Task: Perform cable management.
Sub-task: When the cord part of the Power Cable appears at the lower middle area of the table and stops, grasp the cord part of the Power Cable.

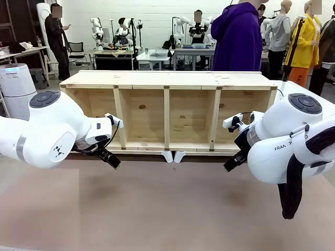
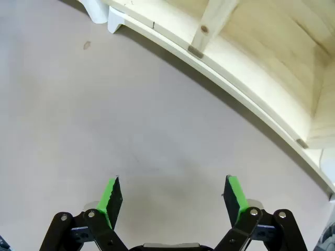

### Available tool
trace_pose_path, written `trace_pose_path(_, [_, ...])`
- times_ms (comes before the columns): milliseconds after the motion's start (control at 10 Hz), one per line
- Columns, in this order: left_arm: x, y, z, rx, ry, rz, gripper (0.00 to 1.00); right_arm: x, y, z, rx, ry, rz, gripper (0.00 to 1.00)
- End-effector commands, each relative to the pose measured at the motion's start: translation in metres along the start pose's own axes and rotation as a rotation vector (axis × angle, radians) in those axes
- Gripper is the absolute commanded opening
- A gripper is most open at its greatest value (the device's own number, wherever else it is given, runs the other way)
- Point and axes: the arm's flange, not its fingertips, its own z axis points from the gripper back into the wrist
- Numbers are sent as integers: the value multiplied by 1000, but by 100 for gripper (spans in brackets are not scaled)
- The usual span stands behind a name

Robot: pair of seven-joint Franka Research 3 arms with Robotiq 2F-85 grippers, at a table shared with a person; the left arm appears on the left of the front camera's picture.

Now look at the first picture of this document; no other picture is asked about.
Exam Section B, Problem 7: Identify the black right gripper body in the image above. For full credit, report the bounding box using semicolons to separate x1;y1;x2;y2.
233;131;254;159

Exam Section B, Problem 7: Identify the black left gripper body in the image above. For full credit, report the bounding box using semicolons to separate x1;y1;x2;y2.
74;141;106;157

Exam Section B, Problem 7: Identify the black workbench with objects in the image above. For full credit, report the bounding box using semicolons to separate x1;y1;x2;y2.
92;48;137;71

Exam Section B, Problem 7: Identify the white cylindrical air purifier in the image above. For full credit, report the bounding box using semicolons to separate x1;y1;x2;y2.
0;63;37;121

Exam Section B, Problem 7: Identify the light wooden shelf unit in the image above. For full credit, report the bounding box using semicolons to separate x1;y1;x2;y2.
59;70;278;157

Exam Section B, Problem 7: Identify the black office chair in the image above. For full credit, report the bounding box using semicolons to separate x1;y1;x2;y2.
68;41;86;64

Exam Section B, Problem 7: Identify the person in purple hoodie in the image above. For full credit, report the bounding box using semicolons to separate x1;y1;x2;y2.
210;0;263;72

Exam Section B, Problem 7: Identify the grey workbench table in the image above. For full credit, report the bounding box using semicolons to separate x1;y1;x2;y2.
172;44;217;71

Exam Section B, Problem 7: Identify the small white table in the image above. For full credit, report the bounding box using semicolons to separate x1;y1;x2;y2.
137;49;175;71

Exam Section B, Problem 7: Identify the person in black clothes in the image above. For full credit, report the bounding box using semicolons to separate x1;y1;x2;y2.
44;3;71;82

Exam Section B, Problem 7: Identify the cluttered white side desk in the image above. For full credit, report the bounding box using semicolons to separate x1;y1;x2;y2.
0;44;51;87

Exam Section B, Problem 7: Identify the mannequin in yellow jacket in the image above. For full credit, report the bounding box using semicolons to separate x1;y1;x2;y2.
285;0;323;88

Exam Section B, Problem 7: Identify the seated person in black shirt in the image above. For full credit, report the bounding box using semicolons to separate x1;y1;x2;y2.
188;9;209;45

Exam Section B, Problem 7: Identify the mannequin in grey hoodie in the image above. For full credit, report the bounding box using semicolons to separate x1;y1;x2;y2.
266;0;293;81

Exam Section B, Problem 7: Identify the black-haired person at workbench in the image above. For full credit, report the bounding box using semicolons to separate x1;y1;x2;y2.
114;17;131;47

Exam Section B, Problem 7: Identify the figure in black striped jacket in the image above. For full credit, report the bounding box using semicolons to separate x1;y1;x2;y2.
308;14;335;96

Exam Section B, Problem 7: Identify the white robot with black stand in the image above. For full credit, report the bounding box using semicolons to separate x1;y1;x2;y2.
122;17;144;49

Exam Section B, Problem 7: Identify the tall white rounded board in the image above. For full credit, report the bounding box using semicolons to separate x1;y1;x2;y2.
36;2;57;63

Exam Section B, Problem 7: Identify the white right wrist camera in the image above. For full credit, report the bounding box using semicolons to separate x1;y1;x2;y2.
222;112;244;132

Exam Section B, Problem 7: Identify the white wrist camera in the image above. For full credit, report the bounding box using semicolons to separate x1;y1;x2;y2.
104;113;124;129
222;112;244;132

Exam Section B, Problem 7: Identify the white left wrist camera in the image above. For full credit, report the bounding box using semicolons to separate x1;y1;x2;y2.
104;113;124;129

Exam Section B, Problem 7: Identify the black fabric cable sleeve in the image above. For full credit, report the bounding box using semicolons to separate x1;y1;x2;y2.
277;125;335;220

